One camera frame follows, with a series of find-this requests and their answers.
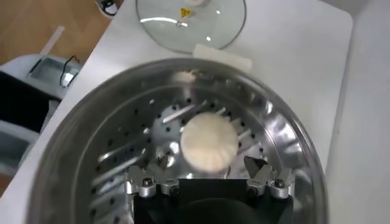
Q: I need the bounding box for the white steamed baozi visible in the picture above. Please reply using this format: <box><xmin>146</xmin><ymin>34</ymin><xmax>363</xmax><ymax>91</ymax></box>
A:
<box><xmin>180</xmin><ymin>113</ymin><xmax>239</xmax><ymax>174</ymax></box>

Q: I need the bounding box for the perforated steel steamer basket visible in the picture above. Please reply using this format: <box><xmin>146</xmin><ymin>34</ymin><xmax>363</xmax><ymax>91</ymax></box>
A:
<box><xmin>26</xmin><ymin>57</ymin><xmax>329</xmax><ymax>224</ymax></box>

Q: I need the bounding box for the white and black robot torso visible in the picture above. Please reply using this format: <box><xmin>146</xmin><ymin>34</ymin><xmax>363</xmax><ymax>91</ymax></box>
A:
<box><xmin>0</xmin><ymin>54</ymin><xmax>83</xmax><ymax>177</ymax></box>

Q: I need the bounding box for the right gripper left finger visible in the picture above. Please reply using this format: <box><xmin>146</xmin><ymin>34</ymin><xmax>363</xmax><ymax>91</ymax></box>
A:
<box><xmin>125</xmin><ymin>153</ymin><xmax>180</xmax><ymax>198</ymax></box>

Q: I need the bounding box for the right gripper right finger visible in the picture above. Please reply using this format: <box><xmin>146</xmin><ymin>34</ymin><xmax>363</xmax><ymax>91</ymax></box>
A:
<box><xmin>243</xmin><ymin>155</ymin><xmax>296</xmax><ymax>199</ymax></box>

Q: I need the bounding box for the glass lid with white handle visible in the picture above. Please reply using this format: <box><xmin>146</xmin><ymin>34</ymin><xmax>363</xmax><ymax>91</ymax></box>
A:
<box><xmin>135</xmin><ymin>0</ymin><xmax>247</xmax><ymax>55</ymax></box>

